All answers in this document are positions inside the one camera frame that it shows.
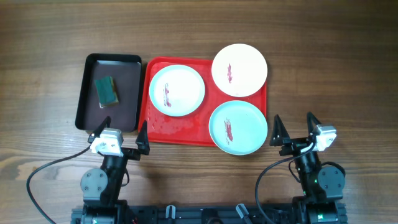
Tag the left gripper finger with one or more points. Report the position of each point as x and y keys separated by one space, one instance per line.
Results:
x=142 y=140
x=96 y=133

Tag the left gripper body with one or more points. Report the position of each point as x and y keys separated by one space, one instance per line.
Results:
x=130 y=153

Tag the light blue plate front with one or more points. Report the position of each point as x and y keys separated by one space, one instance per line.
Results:
x=238 y=127

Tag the green yellow sponge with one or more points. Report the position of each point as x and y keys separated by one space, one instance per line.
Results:
x=106 y=91

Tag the white plate with stain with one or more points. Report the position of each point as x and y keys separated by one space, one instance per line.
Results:
x=239 y=70

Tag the black rectangular tray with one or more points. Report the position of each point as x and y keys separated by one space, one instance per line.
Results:
x=126 y=71

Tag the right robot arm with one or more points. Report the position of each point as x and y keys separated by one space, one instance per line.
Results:
x=322 y=182

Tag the light blue plate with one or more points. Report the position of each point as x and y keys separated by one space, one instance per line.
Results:
x=177 y=90
x=238 y=127

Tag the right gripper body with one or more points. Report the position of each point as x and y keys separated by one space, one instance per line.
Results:
x=292 y=150

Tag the red plastic tray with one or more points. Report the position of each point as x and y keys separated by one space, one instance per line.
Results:
x=191 y=129

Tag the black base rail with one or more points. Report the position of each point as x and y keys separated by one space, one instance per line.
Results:
x=278 y=213

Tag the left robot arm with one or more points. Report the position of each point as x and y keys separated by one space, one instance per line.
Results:
x=101 y=187

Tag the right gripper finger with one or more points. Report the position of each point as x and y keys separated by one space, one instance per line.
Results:
x=312 y=123
x=279 y=136

